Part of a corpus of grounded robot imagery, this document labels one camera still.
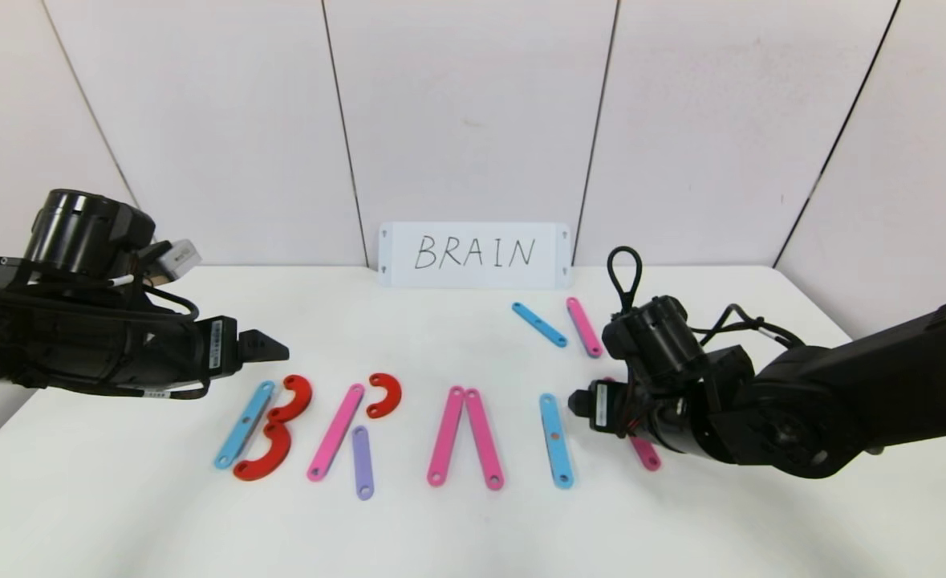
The short blue three-hole bar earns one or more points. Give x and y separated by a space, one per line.
538 324

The long blue bar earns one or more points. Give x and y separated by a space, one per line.
555 440

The short purple bar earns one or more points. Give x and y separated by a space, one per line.
362 466

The small red C-shaped piece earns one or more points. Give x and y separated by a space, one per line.
394 395

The light blue slanted-hole bar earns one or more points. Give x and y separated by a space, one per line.
244 425

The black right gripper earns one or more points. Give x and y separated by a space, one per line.
601 406

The pink bar with purple underside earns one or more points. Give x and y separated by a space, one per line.
583 327

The orange and black left arm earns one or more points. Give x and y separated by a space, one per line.
39 345

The large red C-shaped piece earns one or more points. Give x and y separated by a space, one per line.
280 454

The long pink bar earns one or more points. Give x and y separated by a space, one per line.
483 438
446 436
647 456
336 433

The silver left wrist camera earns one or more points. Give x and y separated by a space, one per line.
177 258

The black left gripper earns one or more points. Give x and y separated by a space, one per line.
221 345

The white BRAIN sign card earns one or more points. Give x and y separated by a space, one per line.
472 239

